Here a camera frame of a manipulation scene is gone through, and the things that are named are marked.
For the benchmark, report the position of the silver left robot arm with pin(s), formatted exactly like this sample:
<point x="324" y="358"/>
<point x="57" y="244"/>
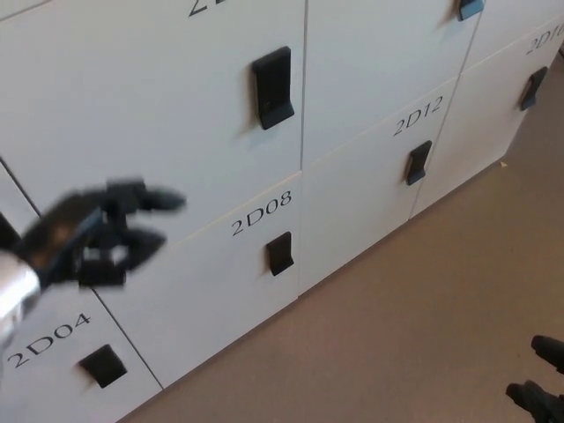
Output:
<point x="15" y="282"/>

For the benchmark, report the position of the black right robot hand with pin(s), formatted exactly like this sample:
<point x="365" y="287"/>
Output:
<point x="544" y="405"/>

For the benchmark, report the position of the white locker door 2D04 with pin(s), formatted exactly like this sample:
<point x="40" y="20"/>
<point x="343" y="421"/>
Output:
<point x="53" y="396"/>

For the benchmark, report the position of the white locker cabinet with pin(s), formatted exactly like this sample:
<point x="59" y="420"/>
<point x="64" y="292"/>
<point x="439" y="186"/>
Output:
<point x="132" y="88"/>

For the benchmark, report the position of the white locker door 2D03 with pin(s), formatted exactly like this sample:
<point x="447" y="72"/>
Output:
<point x="9" y="189"/>

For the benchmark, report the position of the white locker door 2D11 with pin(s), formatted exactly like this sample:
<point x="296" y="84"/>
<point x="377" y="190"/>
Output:
<point x="374" y="66"/>

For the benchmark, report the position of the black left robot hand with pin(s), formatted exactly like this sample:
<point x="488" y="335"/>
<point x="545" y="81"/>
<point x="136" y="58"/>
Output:
<point x="66" y="233"/>

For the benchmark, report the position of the white locker door 2D12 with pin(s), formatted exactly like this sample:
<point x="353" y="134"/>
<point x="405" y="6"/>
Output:
<point x="352" y="211"/>

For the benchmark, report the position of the white locker door 2D15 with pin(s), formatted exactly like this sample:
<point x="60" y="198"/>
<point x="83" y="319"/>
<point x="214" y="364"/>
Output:
<point x="511" y="26"/>

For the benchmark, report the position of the white locker door 2D08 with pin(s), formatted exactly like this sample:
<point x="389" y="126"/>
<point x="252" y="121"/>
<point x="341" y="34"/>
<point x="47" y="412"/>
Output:
<point x="198" y="299"/>

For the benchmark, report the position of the white locker door 2D07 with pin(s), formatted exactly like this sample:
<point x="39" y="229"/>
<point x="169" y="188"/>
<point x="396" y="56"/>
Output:
<point x="132" y="110"/>

